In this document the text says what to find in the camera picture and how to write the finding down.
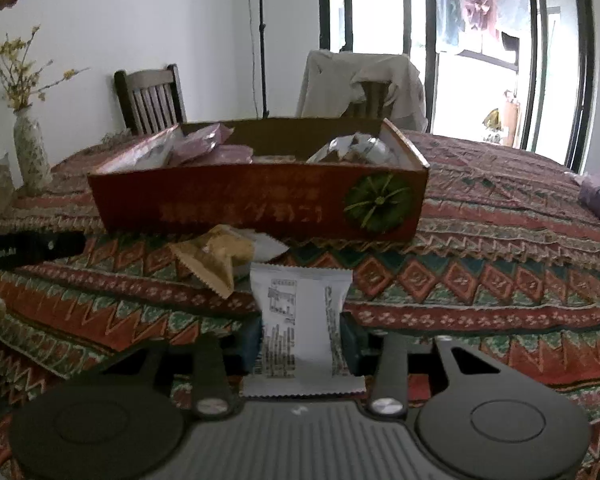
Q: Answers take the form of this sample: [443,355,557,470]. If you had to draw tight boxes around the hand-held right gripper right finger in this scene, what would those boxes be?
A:
[340,311,501,418]

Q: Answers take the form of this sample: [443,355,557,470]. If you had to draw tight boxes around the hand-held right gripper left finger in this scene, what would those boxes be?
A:
[99,317,263,421]

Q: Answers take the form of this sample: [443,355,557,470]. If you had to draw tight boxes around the white printed snack packet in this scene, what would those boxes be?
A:
[242,262,367,398]

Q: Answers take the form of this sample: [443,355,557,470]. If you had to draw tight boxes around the red cardboard box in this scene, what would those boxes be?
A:
[87,117,430,243]

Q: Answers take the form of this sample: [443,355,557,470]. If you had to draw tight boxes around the tan snack packet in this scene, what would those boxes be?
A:
[170,225,257,298]

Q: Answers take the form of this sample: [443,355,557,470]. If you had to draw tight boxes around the white floral vase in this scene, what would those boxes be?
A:
[13,109,53,193]

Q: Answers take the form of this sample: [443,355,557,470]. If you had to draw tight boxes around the yellow flower branches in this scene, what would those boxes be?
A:
[0,25,91,111]

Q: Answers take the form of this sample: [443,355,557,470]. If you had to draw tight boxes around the dark wooden chair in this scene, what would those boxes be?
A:
[114,64,188,136]

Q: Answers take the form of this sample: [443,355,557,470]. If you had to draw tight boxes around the wooden chair under jacket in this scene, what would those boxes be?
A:
[362,82,392,118]

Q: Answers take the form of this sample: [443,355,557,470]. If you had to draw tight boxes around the beige jacket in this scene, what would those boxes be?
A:
[296,50,427,133]

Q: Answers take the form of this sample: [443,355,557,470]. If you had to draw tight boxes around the orange balcony item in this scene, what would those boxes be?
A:
[502,91,521,148]

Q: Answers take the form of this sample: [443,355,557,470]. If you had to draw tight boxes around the black light stand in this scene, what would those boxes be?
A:
[256,0,272,120]

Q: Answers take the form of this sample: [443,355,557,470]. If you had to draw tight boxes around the blue denim hanging garment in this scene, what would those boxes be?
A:
[432,0,466,46]

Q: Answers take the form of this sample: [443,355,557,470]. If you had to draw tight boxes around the light blue hanging shirt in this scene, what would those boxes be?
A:
[495,0,531,36]

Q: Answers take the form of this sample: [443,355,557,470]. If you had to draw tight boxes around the black sliding door frame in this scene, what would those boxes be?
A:
[317,0,597,173]

